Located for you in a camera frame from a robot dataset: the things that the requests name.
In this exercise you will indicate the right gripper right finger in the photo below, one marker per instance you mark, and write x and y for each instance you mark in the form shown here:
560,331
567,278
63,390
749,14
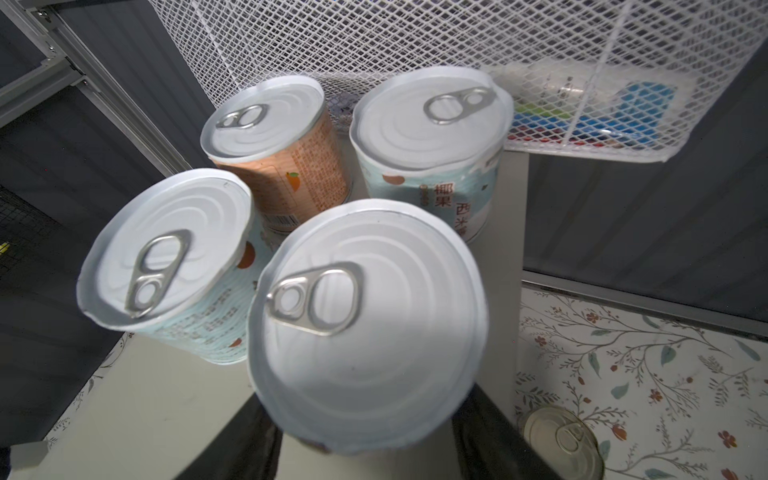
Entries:
489,447

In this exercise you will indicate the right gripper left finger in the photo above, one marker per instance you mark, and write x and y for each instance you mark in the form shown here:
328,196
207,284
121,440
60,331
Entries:
248,447

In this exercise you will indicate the white label can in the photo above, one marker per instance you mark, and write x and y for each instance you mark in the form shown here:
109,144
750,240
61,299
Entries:
367,328

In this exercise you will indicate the light blue label can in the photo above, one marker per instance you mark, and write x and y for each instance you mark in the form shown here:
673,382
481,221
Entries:
180,263

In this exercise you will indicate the teal label can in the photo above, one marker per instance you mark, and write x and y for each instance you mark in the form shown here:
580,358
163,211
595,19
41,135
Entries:
434,138

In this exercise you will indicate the orange label can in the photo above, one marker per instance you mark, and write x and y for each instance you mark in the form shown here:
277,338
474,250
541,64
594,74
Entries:
279,139

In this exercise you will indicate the dark olive can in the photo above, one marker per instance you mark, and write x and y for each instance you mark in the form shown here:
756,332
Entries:
564,442

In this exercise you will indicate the floral table mat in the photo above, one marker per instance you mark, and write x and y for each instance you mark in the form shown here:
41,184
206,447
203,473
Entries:
665,399

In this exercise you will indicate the small bottle in basket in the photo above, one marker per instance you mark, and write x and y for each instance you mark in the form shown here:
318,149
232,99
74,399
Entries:
586,103

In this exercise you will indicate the black wire basket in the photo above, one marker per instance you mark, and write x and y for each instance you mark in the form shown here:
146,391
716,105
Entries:
23,229

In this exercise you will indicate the white wire mesh basket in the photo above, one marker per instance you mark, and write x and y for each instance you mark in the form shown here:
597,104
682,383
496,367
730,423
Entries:
350,47

